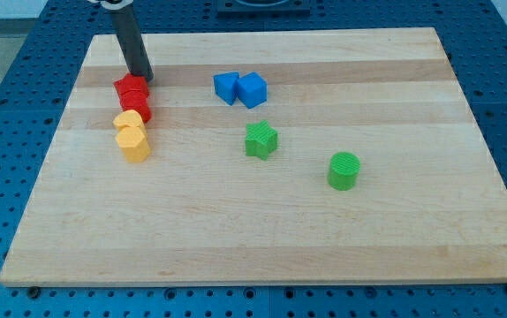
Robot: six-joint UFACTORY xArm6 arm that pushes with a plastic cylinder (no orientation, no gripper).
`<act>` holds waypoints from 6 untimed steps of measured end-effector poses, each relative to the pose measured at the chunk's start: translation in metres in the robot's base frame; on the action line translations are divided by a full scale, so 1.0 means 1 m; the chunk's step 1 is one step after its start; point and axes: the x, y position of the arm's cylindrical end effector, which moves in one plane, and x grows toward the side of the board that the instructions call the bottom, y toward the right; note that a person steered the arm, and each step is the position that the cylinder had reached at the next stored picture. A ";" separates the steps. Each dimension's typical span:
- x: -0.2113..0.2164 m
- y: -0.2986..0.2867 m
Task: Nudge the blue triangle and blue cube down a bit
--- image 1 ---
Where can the red pentagon block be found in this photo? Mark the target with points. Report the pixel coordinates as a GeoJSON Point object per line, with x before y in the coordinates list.
{"type": "Point", "coordinates": [130, 83]}

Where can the green star block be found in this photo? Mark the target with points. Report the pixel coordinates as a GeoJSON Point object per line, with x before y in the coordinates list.
{"type": "Point", "coordinates": [261, 140]}

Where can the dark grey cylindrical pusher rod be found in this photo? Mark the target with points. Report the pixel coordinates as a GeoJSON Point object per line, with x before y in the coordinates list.
{"type": "Point", "coordinates": [131, 42]}

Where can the light wooden board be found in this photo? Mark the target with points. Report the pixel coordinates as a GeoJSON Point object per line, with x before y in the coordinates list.
{"type": "Point", "coordinates": [429, 205]}

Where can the white tool flange ring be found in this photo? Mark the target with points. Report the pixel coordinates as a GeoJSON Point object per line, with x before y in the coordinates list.
{"type": "Point", "coordinates": [112, 4]}

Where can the yellow rounded block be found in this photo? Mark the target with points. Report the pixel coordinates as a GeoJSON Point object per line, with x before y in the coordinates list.
{"type": "Point", "coordinates": [129, 118]}

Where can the green cylinder block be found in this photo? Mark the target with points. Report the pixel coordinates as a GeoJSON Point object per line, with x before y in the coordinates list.
{"type": "Point", "coordinates": [343, 171]}

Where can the red cylinder block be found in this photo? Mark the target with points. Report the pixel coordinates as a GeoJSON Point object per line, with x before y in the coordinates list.
{"type": "Point", "coordinates": [137, 101]}

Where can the blue cube block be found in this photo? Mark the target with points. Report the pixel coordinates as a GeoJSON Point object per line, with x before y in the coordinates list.
{"type": "Point", "coordinates": [252, 90]}

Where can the blue triangle block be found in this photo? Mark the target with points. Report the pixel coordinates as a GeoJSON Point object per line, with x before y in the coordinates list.
{"type": "Point", "coordinates": [225, 86]}

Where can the yellow hexagon block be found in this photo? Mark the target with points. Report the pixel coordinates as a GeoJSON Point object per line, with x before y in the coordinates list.
{"type": "Point", "coordinates": [133, 143]}

